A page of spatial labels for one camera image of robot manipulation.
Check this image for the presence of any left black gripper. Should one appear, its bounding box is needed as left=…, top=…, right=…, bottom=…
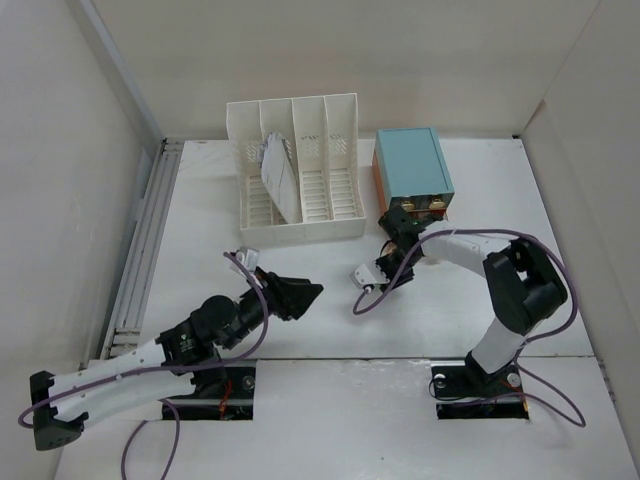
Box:
left=223, top=266, right=321, bottom=350

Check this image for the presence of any teal orange drawer box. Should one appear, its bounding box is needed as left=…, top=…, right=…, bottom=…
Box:
left=372, top=127, right=455, bottom=219

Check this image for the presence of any white spiral manual booklet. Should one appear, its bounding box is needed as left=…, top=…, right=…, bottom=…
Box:
left=256, top=132, right=301, bottom=224

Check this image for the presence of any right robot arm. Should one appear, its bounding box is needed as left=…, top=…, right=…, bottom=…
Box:
left=373, top=207, right=568, bottom=400

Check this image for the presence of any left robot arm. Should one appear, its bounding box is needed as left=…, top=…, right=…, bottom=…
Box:
left=28, top=269, right=324, bottom=451

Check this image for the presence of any white file organizer rack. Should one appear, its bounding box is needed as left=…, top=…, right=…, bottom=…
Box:
left=226, top=93, right=365, bottom=247

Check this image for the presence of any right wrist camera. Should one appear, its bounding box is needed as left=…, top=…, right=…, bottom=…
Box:
left=350, top=262, right=388, bottom=291

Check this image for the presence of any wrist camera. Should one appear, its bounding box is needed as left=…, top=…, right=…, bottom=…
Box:
left=235, top=246, right=260, bottom=273
left=350, top=262, right=388, bottom=291

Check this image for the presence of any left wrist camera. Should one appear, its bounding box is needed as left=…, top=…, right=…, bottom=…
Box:
left=235, top=246, right=260, bottom=273

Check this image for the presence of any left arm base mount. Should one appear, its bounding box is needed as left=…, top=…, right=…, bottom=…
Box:
left=169, top=360, right=257, bottom=421

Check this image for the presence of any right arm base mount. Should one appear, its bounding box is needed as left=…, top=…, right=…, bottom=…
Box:
left=429, top=354, right=529, bottom=420

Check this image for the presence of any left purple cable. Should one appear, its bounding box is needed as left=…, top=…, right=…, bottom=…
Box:
left=18, top=249, right=274, bottom=480

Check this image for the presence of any aluminium frame rail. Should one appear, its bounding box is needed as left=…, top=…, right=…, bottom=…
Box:
left=68, top=1, right=184, bottom=367

